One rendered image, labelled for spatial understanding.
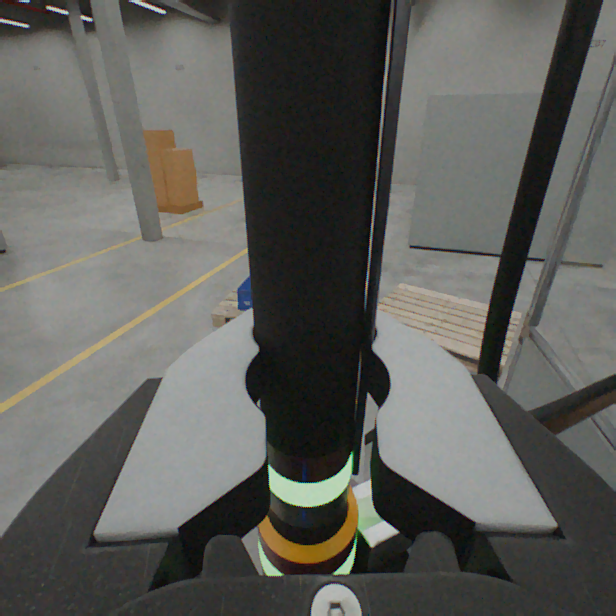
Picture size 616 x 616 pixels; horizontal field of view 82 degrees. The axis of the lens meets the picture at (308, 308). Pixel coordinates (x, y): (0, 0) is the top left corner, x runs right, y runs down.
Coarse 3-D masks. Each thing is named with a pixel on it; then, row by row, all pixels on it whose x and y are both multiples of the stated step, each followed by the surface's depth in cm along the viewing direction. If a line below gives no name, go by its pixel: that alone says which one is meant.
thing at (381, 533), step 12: (360, 492) 18; (360, 528) 17; (372, 528) 17; (384, 528) 17; (360, 540) 17; (372, 540) 16; (384, 540) 16; (396, 540) 17; (408, 540) 18; (360, 552) 17; (372, 552) 16; (384, 552) 17; (396, 552) 18; (360, 564) 17; (372, 564) 17; (384, 564) 17; (396, 564) 17
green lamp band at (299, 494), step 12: (348, 468) 13; (276, 480) 12; (288, 480) 12; (336, 480) 12; (348, 480) 13; (276, 492) 13; (288, 492) 12; (300, 492) 12; (312, 492) 12; (324, 492) 12; (336, 492) 12; (300, 504) 12; (312, 504) 12
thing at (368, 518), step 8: (368, 496) 18; (360, 504) 18; (368, 504) 18; (360, 512) 17; (368, 512) 17; (360, 520) 17; (368, 520) 17; (376, 520) 17; (368, 528) 17; (360, 544) 17
